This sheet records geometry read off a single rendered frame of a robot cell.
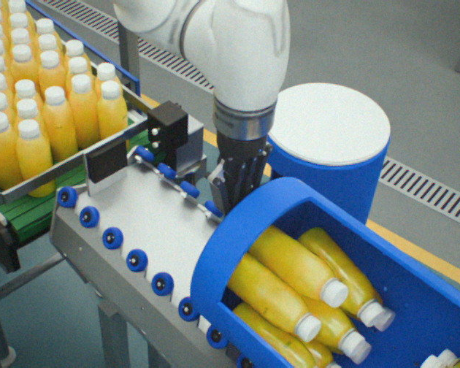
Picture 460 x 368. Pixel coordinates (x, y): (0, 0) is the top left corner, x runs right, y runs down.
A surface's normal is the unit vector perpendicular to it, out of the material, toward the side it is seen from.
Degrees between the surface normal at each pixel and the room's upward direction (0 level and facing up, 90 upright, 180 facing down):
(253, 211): 14
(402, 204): 0
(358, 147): 0
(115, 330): 90
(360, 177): 90
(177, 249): 0
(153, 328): 70
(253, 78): 91
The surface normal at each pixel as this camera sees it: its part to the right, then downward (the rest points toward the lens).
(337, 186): 0.11, 0.70
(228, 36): -0.54, 0.40
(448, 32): 0.05, -0.71
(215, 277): -0.62, 0.11
